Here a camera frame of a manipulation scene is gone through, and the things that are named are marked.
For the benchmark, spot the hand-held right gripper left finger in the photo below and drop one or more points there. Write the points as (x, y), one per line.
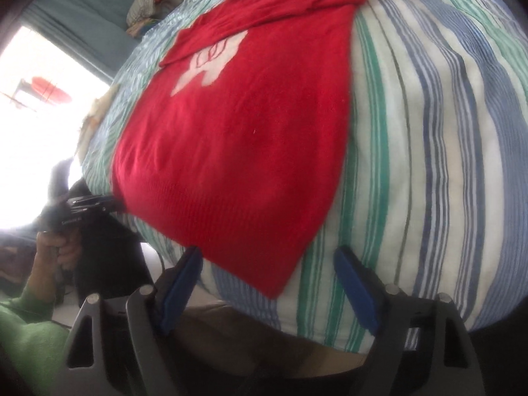
(181, 284)

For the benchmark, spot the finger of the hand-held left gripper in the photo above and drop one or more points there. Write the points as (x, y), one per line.
(99, 204)

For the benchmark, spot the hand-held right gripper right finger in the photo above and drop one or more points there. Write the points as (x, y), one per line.
(357, 293)

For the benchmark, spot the red knit sweater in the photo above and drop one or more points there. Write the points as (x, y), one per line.
(247, 132)

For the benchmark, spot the person's left forearm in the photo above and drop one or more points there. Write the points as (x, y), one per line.
(29, 330)

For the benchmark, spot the pile of folded clothes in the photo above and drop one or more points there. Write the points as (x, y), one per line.
(146, 10)

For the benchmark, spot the person's left hand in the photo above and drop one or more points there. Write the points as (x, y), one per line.
(66, 253)

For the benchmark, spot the dark cloth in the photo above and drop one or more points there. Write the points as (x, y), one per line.
(111, 251)

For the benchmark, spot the red object outside window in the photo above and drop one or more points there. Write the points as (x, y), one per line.
(49, 88)

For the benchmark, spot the striped bed sheet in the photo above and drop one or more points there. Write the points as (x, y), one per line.
(412, 132)

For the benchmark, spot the blue curtain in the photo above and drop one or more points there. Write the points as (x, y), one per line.
(82, 8)

